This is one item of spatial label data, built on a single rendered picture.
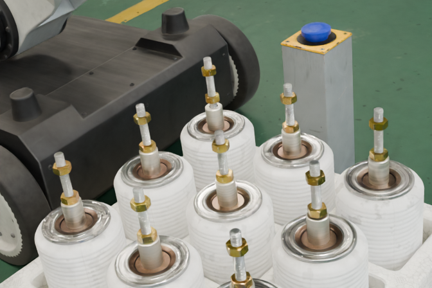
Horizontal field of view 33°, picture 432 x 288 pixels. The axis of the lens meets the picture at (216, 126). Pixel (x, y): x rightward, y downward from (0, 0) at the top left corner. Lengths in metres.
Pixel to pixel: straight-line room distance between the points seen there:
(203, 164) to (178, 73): 0.37
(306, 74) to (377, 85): 0.57
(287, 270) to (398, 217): 0.15
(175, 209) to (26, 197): 0.30
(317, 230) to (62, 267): 0.27
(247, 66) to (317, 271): 0.74
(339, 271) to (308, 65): 0.36
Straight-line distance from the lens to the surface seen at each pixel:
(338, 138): 1.06
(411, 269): 0.82
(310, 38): 0.99
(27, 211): 1.09
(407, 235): 0.82
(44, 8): 1.23
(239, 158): 0.92
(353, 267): 0.72
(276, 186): 0.86
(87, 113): 1.17
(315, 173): 0.69
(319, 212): 0.71
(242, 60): 1.39
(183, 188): 0.85
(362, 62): 1.66
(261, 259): 0.81
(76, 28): 1.57
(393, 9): 1.94
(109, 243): 0.80
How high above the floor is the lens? 0.72
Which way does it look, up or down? 30 degrees down
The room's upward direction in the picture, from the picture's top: 8 degrees counter-clockwise
